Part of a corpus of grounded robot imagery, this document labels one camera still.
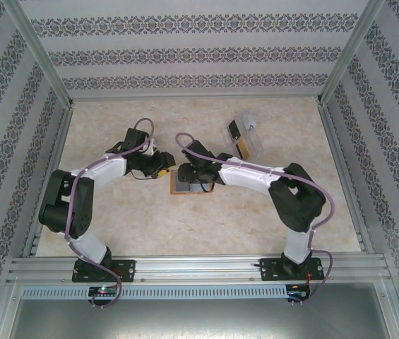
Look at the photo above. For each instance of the clear acrylic tiered card stand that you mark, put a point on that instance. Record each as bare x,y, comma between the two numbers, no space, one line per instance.
255,144

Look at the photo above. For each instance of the black credit card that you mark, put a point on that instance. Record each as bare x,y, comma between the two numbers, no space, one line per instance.
233,130

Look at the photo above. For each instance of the white pink patterned credit card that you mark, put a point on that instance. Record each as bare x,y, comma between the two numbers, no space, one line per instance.
248,121

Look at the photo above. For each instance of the aluminium mounting rail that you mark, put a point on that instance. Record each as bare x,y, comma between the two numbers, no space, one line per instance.
199,270

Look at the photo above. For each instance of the aluminium left side rail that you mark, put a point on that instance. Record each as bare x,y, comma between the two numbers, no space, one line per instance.
58,148

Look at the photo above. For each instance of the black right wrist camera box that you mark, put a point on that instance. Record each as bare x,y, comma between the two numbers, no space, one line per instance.
197,152

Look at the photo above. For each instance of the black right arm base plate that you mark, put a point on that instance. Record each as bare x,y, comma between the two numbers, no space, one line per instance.
268,273

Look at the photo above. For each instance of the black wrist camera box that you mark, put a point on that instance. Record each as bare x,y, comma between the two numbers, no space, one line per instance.
197,152
135,138

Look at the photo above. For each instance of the grey blue credit card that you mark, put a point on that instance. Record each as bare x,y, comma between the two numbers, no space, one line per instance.
199,189

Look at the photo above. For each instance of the aluminium frame post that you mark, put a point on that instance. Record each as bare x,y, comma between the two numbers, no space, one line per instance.
39,53
350,53

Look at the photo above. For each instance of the aluminium left frame post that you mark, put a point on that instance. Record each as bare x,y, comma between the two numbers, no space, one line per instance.
39,53

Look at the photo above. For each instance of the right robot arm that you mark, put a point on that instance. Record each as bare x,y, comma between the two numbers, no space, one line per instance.
296,243

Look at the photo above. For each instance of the grey metal bottom panel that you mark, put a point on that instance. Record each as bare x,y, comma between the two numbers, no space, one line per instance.
199,321

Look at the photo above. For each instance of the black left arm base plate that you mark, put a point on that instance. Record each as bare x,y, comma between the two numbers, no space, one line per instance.
128,270

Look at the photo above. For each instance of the aluminium right frame post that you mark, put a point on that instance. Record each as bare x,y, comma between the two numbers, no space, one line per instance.
350,53

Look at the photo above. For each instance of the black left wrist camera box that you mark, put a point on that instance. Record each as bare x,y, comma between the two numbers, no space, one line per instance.
135,138

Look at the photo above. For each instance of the gold credit card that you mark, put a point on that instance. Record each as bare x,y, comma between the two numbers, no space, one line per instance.
243,148

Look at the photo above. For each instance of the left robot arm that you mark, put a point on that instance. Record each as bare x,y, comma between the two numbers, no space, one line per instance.
89,243

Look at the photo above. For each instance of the orange card holder wallet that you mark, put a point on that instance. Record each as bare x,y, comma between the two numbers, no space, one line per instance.
178,183

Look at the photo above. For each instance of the aluminium right side rail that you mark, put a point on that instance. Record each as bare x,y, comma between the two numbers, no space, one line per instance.
340,159

